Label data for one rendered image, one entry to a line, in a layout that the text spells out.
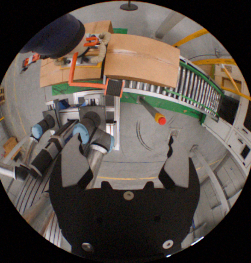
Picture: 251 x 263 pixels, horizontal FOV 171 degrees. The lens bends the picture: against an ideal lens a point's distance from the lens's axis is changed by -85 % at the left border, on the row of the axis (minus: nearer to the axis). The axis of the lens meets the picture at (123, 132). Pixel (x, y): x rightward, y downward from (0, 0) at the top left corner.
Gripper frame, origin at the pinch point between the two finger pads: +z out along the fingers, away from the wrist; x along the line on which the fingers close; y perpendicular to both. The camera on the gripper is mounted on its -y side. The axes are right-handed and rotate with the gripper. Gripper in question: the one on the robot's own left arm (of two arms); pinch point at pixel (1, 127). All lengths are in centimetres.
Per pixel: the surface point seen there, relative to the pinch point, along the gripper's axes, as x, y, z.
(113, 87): 94, -5, 31
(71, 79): 71, -12, 32
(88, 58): 76, -27, 44
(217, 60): 203, -68, 51
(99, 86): 87, -6, 32
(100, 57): 86, -24, 38
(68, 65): 60, -25, 44
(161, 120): 130, 17, 48
